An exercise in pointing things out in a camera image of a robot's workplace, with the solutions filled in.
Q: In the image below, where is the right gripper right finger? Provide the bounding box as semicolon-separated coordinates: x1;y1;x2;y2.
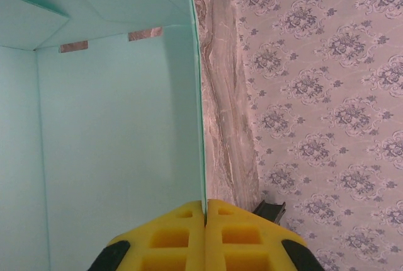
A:
205;199;322;271

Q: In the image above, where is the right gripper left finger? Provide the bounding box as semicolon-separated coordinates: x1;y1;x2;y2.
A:
89;200;206;271

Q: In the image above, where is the light blue paper box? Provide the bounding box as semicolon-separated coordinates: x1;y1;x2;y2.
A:
0;0;209;271

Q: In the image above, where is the black grey chessboard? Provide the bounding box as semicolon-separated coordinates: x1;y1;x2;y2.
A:
253;200;287;225

